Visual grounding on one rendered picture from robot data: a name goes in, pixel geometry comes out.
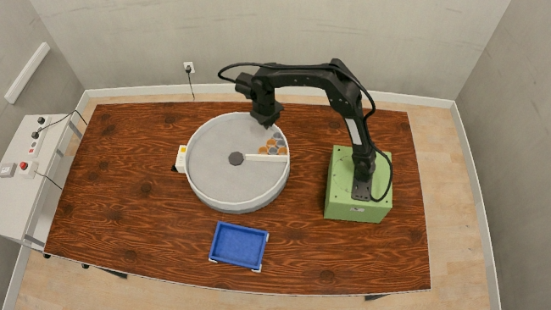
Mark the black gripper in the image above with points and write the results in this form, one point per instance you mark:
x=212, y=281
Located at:
x=268, y=114

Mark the blue open tray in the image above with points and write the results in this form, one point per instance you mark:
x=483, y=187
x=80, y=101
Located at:
x=238, y=243

